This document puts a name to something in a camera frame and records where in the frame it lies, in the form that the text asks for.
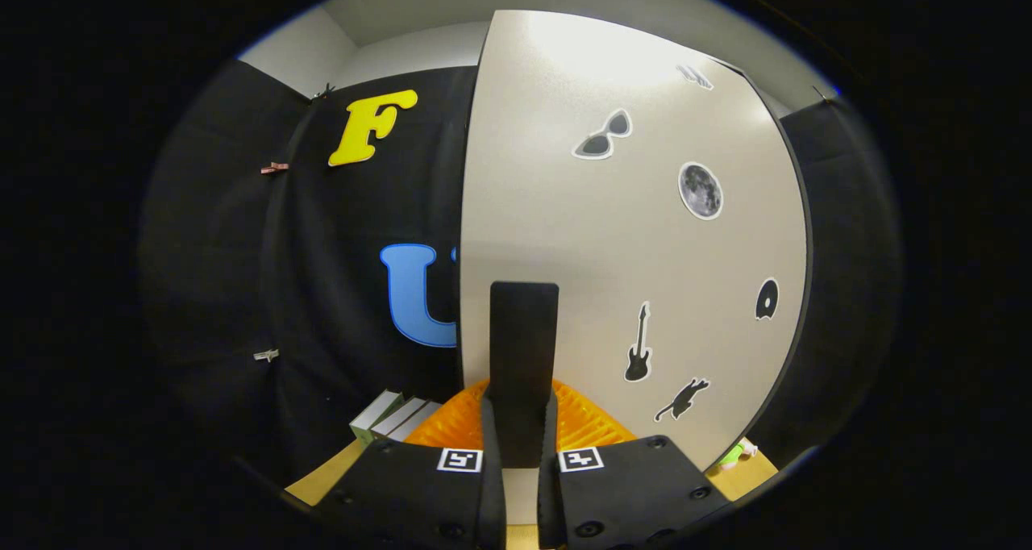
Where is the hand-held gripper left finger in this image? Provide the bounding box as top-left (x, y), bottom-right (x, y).
top-left (314, 379), bottom-right (507, 550)

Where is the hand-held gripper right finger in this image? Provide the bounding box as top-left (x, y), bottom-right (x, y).
top-left (536, 379), bottom-right (730, 550)

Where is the black door handle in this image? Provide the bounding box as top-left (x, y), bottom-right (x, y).
top-left (488, 281), bottom-right (560, 469)

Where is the beige cabinet door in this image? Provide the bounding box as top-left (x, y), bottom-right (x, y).
top-left (458, 10), bottom-right (811, 527)

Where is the white and green toy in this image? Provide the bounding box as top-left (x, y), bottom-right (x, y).
top-left (708, 437), bottom-right (759, 475)

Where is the black backdrop cloth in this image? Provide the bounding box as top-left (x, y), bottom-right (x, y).
top-left (139, 58), bottom-right (900, 486)

